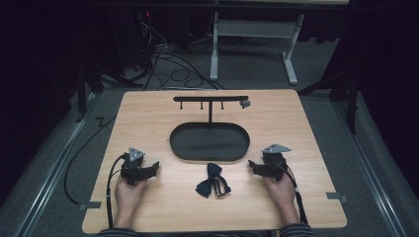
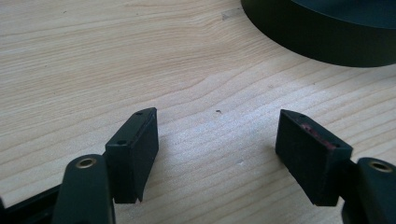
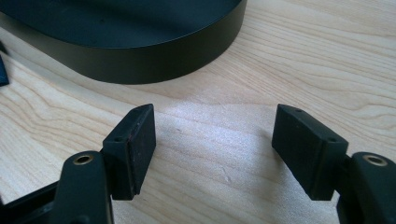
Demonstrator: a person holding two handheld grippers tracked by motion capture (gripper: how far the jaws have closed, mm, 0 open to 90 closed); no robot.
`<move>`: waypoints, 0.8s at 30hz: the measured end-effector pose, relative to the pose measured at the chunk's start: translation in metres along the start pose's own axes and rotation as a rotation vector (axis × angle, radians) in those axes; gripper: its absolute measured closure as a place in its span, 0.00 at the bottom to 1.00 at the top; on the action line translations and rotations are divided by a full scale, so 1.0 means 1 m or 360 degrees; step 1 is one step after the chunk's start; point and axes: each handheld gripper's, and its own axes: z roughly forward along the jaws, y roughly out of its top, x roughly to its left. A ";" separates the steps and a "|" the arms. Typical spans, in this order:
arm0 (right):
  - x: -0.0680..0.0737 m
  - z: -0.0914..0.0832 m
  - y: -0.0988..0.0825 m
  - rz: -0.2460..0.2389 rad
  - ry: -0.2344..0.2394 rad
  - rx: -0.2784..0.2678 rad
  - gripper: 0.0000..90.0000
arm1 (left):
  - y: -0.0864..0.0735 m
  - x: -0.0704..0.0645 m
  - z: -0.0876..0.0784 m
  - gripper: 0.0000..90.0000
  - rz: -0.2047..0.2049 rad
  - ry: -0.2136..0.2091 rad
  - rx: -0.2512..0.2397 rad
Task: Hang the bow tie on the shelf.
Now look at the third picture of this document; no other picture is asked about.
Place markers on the black round base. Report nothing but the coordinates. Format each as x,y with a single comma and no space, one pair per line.
124,40

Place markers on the small black flat piece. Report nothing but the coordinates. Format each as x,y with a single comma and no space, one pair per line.
2,70

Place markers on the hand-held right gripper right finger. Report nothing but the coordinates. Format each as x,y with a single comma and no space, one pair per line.
308,152

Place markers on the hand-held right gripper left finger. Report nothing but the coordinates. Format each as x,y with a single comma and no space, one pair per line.
130,155

